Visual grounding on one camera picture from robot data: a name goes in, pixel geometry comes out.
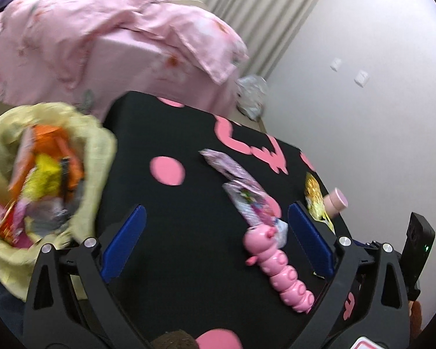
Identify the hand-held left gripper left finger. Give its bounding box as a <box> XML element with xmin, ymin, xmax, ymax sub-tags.
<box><xmin>22</xmin><ymin>204</ymin><xmax>153</xmax><ymax>349</ymax></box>

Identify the gold patterned snack packet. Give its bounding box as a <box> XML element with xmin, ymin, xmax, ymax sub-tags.
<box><xmin>304</xmin><ymin>172</ymin><xmax>336</xmax><ymax>234</ymax></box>

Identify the black pink-dotted table cloth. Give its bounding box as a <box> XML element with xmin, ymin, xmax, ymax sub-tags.
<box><xmin>94</xmin><ymin>91</ymin><xmax>354</xmax><ymax>349</ymax></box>

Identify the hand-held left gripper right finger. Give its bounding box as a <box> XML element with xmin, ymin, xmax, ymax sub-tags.
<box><xmin>287</xmin><ymin>201</ymin><xmax>411</xmax><ymax>349</ymax></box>

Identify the orange snack packet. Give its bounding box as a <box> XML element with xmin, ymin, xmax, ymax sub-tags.
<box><xmin>20</xmin><ymin>124</ymin><xmax>85</xmax><ymax>190</ymax></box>

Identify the pink caterpillar toy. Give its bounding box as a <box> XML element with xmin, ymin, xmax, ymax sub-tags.
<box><xmin>243</xmin><ymin>225</ymin><xmax>315</xmax><ymax>314</ymax></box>

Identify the bed with pink sheet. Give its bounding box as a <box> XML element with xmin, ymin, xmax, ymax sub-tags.
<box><xmin>91</xmin><ymin>29</ymin><xmax>240</xmax><ymax>119</ymax></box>

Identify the brown fuzzy cloth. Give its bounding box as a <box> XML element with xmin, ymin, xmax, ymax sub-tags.
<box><xmin>152</xmin><ymin>329</ymin><xmax>197</xmax><ymax>349</ymax></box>

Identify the pink printed duvet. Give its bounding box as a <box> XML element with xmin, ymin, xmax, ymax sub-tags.
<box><xmin>0</xmin><ymin>0</ymin><xmax>250</xmax><ymax>115</ymax></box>

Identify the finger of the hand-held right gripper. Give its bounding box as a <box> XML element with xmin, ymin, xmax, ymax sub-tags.
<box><xmin>351</xmin><ymin>238</ymin><xmax>382</xmax><ymax>251</ymax></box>

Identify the pale yellow cloth bag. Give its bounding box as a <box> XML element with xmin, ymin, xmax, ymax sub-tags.
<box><xmin>0</xmin><ymin>102</ymin><xmax>117</xmax><ymax>303</ymax></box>

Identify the person's right forearm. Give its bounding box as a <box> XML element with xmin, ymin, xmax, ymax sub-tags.
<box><xmin>408</xmin><ymin>299</ymin><xmax>423</xmax><ymax>339</ymax></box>

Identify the red snack packet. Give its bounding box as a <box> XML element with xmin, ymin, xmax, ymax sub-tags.
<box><xmin>0</xmin><ymin>204</ymin><xmax>24</xmax><ymax>246</ymax></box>

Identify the purple colourful snack wrapper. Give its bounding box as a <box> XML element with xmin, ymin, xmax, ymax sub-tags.
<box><xmin>222</xmin><ymin>181</ymin><xmax>288</xmax><ymax>248</ymax></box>

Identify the crumpled clear plastic bag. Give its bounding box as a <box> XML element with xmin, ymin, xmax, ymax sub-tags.
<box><xmin>235</xmin><ymin>74</ymin><xmax>269</xmax><ymax>121</ymax></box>

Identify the beige curtain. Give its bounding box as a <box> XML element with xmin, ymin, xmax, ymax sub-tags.
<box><xmin>78</xmin><ymin>0</ymin><xmax>338</xmax><ymax>79</ymax></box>

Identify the person's leg in jeans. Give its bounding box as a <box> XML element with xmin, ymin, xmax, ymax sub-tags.
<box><xmin>0</xmin><ymin>273</ymin><xmax>27</xmax><ymax>337</ymax></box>

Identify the pink cup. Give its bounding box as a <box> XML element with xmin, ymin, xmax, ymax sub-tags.
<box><xmin>321</xmin><ymin>187</ymin><xmax>349</xmax><ymax>216</ymax></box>

